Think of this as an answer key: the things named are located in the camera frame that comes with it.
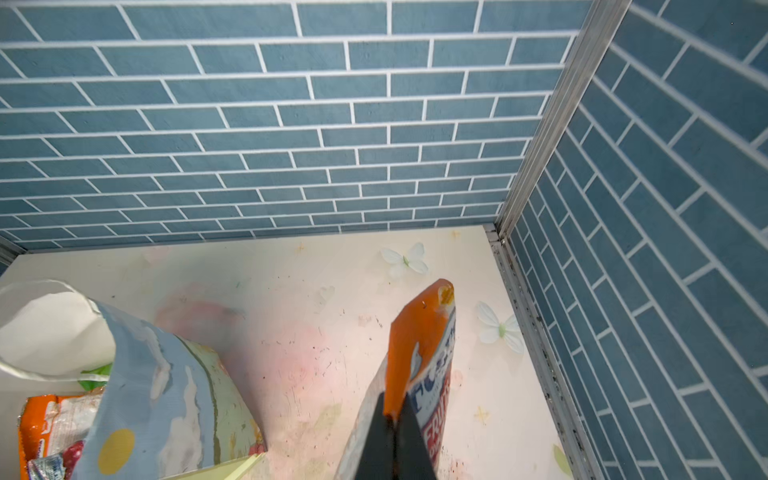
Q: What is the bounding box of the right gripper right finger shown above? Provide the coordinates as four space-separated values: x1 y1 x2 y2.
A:
393 394 437 480

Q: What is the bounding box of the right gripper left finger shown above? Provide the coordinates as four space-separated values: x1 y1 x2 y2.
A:
353 393 396 480

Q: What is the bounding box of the orange Fox's fruits candy bag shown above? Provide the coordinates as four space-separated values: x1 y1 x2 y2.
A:
334 279 456 479

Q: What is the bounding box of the pastel printed paper bag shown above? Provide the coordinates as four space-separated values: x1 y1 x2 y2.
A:
1 280 267 479

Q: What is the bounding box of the green snack packet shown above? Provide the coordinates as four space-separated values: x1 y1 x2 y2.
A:
78 363 113 392

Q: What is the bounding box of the orange white snack packet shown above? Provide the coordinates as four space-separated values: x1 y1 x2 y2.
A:
17 389 103 479

